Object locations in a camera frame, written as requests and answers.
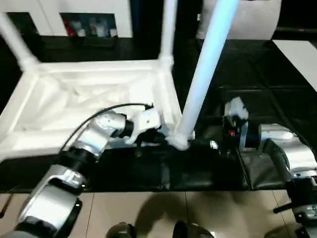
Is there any white plastic table leg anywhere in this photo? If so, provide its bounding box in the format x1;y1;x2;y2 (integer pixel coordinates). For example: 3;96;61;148
173;0;240;151
0;11;41;72
159;0;178;71

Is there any white plastic table top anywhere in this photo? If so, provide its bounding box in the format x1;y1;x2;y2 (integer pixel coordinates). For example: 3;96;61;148
0;57;196;163

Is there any black mat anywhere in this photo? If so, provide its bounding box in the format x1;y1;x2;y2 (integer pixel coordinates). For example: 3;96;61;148
0;34;317;193

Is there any white board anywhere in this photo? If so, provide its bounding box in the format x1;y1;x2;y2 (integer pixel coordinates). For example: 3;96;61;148
271;39;317;86

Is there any grey cushion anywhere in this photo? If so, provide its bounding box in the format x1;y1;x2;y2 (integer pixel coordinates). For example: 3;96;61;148
197;0;282;40

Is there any dark blue cabinet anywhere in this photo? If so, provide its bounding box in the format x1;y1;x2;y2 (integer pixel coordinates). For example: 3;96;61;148
132;0;206;40

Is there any black bar red light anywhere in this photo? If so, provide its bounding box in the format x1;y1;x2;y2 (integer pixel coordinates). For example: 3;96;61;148
276;26;317;33

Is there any white cabinet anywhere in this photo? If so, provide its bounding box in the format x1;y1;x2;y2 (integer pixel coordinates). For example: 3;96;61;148
0;0;136;38

